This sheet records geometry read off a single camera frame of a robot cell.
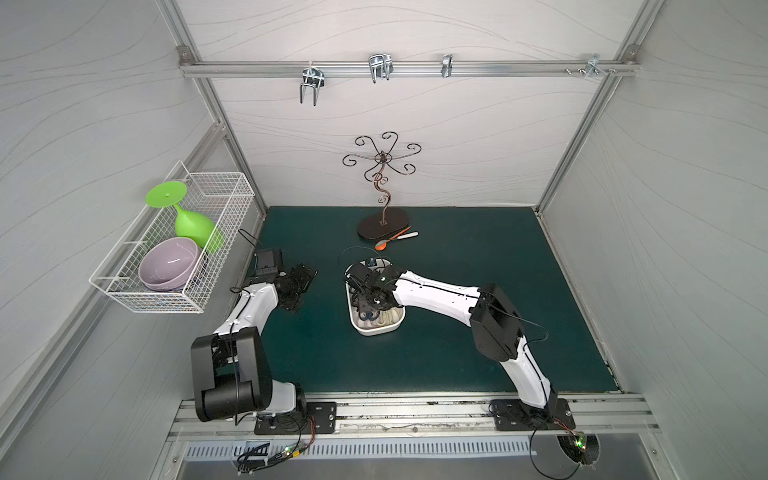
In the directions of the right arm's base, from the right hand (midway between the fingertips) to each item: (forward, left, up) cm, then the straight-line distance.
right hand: (367, 300), depth 89 cm
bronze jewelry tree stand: (+36, -4, -4) cm, 36 cm away
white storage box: (-5, -6, -4) cm, 9 cm away
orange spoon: (+26, -2, -5) cm, 26 cm away
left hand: (+4, +17, +3) cm, 18 cm away
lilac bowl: (-8, +39, +30) cm, 50 cm away
